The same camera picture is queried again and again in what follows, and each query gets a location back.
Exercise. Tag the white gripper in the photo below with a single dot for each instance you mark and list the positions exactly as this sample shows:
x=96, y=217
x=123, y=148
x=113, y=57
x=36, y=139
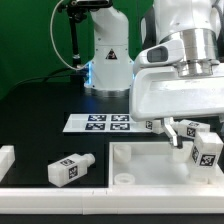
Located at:
x=159, y=92

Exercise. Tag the white square tabletop part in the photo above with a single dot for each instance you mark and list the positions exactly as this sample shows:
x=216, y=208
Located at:
x=157, y=164

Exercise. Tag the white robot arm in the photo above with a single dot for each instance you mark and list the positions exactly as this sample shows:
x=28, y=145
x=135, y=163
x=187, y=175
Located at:
x=197, y=23

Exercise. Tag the white U-shaped fence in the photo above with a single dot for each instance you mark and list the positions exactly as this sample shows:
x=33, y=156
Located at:
x=114, y=199

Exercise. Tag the white AprilTag marker sheet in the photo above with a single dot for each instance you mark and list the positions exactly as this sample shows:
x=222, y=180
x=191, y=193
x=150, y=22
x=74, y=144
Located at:
x=105, y=123

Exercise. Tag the black camera stand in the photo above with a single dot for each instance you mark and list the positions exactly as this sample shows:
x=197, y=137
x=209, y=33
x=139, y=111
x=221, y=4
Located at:
x=76, y=12

